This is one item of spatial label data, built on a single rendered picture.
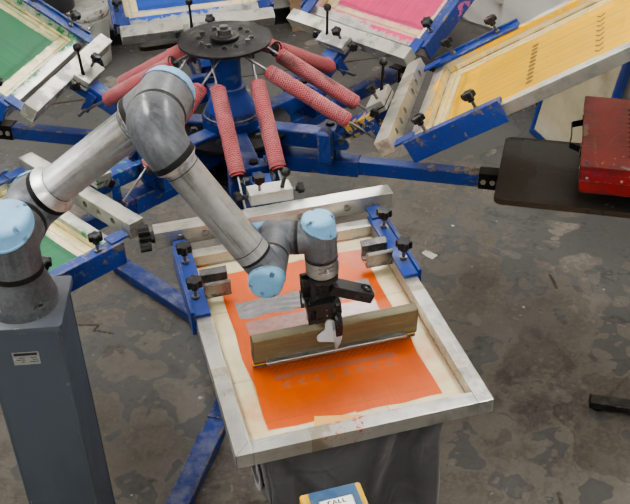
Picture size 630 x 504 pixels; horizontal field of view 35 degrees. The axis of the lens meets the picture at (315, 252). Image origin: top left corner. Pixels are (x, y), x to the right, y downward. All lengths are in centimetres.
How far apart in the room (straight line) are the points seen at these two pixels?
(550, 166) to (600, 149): 25
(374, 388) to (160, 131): 80
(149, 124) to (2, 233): 40
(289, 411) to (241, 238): 45
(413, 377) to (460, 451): 119
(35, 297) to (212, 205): 47
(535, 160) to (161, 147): 159
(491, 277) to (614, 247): 61
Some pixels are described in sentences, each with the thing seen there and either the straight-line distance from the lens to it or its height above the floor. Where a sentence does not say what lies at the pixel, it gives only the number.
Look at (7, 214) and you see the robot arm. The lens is 215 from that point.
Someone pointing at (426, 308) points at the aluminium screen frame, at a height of 99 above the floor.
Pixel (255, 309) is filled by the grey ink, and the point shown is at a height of 96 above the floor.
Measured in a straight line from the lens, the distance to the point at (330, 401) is 227.
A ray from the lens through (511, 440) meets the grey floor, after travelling 356.
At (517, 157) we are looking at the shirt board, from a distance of 322.
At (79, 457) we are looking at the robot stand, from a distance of 246.
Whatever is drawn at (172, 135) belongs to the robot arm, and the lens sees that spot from 193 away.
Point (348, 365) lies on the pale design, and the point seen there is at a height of 95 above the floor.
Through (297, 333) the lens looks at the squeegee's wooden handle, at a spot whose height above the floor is 105.
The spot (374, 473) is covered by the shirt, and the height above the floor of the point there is 73.
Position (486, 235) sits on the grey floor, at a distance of 455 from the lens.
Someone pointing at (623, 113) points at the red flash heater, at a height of 110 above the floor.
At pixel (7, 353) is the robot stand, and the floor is 113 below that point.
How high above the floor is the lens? 251
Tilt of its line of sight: 35 degrees down
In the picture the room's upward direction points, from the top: 2 degrees counter-clockwise
